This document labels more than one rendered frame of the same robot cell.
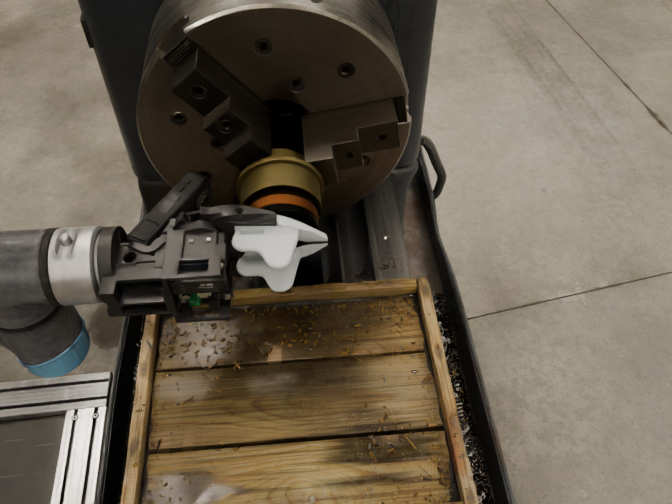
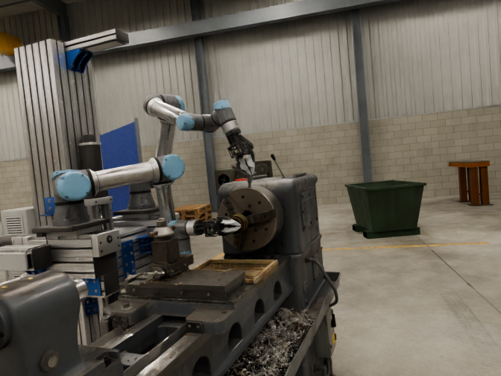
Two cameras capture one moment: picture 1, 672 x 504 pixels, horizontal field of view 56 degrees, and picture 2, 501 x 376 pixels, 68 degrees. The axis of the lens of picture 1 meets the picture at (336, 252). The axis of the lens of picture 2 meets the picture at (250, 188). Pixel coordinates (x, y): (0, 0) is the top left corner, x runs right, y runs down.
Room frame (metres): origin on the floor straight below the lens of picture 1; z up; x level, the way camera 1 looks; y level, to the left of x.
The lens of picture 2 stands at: (-1.04, -0.81, 1.33)
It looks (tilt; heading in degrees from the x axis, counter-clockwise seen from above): 3 degrees down; 28
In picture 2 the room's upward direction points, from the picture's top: 5 degrees counter-clockwise
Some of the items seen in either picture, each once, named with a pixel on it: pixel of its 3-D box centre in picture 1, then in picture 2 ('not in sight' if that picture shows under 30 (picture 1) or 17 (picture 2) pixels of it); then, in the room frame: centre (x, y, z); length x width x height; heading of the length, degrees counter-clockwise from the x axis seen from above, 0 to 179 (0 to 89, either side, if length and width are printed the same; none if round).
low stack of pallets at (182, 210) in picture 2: not in sight; (191, 215); (6.99, 5.24, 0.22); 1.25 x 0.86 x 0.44; 18
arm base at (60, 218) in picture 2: not in sight; (70, 212); (0.04, 0.65, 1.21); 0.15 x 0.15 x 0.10
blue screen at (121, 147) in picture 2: not in sight; (105, 188); (4.61, 5.64, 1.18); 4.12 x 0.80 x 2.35; 66
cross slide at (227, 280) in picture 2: not in sight; (182, 283); (0.00, 0.04, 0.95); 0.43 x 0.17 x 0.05; 95
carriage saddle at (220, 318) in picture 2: not in sight; (180, 302); (-0.05, 0.02, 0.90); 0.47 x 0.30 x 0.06; 95
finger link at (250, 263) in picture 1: (282, 265); (229, 230); (0.39, 0.05, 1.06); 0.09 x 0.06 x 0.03; 95
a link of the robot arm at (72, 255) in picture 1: (86, 263); (194, 227); (0.38, 0.24, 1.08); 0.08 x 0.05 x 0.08; 5
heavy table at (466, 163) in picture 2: not in sight; (468, 181); (9.55, -1.32, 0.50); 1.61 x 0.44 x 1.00; 15
